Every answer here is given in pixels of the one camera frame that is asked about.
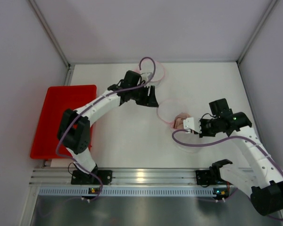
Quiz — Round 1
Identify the aluminium mounting rail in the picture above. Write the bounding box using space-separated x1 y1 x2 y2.
29 167 205 186

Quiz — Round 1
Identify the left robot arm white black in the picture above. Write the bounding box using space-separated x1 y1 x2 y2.
57 70 158 174

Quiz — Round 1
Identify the spare white mesh laundry bag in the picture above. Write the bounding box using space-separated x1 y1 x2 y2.
157 98 200 154

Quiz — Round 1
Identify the pink lace bra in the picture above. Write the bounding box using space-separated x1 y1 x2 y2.
172 113 190 129

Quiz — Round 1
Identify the white mesh laundry bag pink trim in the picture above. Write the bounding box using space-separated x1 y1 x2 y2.
134 59 166 87

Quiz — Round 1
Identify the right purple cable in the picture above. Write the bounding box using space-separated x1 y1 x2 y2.
172 129 283 221

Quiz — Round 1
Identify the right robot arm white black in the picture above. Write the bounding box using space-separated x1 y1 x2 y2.
199 98 283 216

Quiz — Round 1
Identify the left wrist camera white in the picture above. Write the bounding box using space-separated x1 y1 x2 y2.
139 72 153 87

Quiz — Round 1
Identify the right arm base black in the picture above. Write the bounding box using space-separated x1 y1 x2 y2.
195 159 233 187

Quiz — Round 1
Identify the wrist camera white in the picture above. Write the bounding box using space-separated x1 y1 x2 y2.
139 72 153 87
183 117 201 134

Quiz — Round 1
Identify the red plastic bin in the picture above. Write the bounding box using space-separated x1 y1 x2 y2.
30 85 97 160

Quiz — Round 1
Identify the purple cable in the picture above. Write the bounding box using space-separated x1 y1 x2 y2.
172 129 283 221
56 56 156 201

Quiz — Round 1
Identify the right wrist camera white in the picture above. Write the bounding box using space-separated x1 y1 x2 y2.
183 117 201 134

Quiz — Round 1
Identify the slotted cable duct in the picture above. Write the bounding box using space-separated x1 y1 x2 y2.
37 186 229 197

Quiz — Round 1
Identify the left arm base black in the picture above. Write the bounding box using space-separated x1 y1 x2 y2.
67 163 112 185

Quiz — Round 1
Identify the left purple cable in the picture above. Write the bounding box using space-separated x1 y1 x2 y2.
56 56 156 201

